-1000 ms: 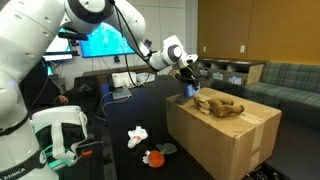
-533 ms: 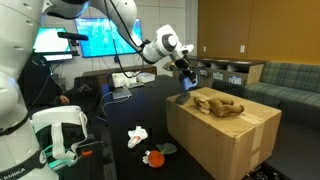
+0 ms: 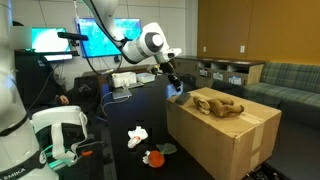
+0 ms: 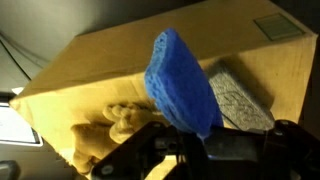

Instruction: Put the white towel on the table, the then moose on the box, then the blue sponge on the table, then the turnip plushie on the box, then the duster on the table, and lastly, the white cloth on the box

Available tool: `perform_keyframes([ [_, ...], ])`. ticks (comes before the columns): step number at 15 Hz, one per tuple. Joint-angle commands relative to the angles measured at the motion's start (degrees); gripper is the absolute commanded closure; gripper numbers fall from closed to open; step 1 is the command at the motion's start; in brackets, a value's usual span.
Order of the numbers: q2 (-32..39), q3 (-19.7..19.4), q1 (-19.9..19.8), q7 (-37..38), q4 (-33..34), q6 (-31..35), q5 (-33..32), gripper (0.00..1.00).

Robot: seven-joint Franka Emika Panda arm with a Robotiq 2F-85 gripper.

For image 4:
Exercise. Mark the blue sponge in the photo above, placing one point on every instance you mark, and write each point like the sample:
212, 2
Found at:
180, 83

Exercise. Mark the brown moose plush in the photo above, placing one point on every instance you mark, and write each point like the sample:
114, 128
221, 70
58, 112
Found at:
96, 140

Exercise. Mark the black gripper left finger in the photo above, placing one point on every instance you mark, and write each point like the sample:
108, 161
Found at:
140, 153

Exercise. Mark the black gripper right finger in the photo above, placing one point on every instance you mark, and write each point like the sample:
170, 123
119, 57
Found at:
293, 153

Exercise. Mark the black remote control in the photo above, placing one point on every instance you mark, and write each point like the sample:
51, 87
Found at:
236, 100

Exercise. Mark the white flat panel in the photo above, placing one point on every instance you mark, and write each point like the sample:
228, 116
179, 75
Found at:
16, 126

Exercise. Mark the large cardboard box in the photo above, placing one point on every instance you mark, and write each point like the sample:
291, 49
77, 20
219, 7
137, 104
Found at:
110, 56

